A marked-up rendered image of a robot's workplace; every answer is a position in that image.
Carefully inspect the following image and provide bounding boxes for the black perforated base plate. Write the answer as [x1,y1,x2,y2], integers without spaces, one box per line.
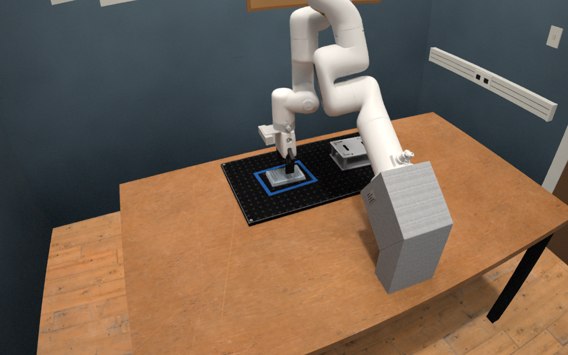
[220,132,375,227]

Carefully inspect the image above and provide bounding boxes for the blue rectangular tape outline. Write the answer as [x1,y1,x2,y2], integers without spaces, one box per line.
[253,160,318,196]

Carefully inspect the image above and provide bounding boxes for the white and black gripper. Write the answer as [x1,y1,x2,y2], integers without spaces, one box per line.
[275,128,296,175]

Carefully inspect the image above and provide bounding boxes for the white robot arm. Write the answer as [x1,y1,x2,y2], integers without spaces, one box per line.
[258,0,414,181]

